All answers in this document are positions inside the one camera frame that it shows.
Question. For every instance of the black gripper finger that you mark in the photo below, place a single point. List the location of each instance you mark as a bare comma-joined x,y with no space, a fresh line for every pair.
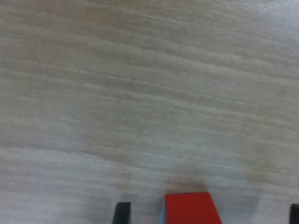
294,214
122,213

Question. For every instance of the small blue tape mark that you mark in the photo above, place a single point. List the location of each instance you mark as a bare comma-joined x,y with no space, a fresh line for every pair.
162,214

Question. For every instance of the red cube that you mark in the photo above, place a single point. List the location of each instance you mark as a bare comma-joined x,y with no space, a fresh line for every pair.
190,208

